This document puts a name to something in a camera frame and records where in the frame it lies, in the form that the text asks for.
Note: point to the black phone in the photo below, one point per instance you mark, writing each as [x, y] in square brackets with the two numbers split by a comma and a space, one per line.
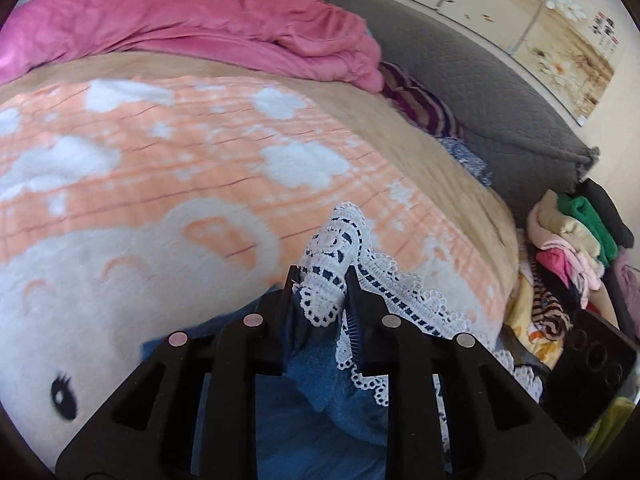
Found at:
[585, 375]

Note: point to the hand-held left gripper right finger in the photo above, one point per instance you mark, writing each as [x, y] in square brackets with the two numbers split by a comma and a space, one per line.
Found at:
[354, 292]

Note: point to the blue denim pants lace hem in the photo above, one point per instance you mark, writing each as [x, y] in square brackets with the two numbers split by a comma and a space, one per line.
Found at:
[320, 385]

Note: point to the pink quilt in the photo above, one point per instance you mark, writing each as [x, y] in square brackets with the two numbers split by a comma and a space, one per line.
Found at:
[200, 20]

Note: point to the purple striped pillow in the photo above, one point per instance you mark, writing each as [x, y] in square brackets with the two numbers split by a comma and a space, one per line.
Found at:
[425, 105]

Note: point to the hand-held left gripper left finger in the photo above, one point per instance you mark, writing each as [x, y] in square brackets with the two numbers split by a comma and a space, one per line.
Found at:
[292, 287]

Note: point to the orange cloud print blanket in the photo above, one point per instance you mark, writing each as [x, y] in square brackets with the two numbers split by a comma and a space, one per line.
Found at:
[150, 160]

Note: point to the grey quilted headboard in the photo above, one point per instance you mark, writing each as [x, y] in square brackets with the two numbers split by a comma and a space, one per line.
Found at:
[475, 85]

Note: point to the blue floral pillow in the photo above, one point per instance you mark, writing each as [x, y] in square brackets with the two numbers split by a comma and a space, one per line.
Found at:
[467, 160]

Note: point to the pile of folded clothes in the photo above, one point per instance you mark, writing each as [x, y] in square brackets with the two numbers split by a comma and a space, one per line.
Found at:
[575, 230]

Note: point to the floral wall painting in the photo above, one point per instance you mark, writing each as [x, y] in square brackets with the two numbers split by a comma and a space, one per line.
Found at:
[550, 25]

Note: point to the beige bed sheet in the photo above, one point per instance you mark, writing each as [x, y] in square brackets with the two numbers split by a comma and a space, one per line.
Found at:
[400, 130]

